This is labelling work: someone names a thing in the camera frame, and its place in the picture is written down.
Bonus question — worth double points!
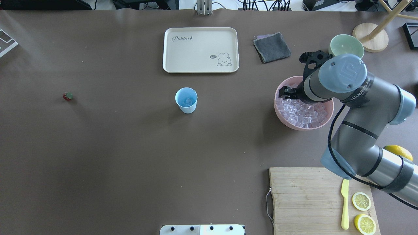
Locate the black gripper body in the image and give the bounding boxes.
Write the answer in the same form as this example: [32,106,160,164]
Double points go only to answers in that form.
[278,83,309,104]

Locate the clear ice cube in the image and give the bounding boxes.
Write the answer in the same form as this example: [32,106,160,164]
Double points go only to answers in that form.
[182,98,194,107]

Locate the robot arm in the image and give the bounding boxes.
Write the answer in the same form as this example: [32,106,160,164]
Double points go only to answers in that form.
[278,51,418,209]

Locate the pink ice bowl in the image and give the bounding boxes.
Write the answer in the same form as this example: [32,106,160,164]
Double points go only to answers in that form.
[273,76,334,131]

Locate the wooden cup tree stand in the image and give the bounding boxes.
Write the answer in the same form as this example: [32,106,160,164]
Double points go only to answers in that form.
[352,0,417,53]

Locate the light blue plastic cup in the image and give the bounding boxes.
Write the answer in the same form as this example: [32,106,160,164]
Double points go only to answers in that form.
[175,87,198,114]

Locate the grey folded cloth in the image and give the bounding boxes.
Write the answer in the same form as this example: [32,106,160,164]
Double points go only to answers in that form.
[253,32,291,63]

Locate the green bowl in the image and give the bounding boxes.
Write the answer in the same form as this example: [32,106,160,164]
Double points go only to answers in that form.
[328,34,364,58]

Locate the cream rabbit tray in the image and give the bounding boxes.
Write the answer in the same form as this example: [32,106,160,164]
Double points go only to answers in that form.
[162,27,239,73]

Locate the yellow plastic knife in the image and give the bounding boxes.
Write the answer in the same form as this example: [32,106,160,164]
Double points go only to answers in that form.
[341,179,349,230]

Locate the wooden cutting board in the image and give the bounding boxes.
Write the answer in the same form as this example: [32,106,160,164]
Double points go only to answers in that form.
[269,167,372,235]

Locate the yellow lemon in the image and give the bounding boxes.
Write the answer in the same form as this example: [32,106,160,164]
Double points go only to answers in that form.
[383,145,413,162]

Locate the lemon half slice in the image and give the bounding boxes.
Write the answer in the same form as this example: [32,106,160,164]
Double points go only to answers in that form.
[351,192,372,211]
[354,214,377,235]

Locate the red strawberry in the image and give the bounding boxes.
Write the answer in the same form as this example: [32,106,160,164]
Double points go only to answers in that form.
[63,92,73,101]

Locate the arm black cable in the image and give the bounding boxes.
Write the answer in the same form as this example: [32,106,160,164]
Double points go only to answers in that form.
[328,104,418,211]

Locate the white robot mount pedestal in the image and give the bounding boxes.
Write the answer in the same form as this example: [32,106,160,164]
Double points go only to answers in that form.
[159,224,246,235]

